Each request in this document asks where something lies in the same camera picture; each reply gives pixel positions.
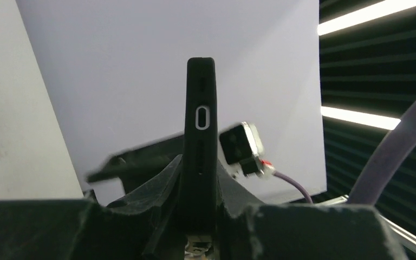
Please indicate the aluminium front rail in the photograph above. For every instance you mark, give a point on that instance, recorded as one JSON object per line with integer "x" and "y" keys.
{"x": 406, "y": 238}

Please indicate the black phone case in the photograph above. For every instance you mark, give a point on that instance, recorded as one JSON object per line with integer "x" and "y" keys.
{"x": 196, "y": 206}

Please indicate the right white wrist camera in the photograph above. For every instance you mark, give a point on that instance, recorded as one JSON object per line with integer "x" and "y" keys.
{"x": 243, "y": 149}

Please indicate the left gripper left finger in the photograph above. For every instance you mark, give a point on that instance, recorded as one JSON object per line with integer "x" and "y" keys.
{"x": 138, "y": 226}

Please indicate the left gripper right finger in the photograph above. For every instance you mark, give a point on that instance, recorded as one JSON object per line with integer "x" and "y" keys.
{"x": 250, "y": 229}

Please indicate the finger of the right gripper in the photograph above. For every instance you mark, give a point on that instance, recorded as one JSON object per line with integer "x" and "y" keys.
{"x": 136, "y": 166}

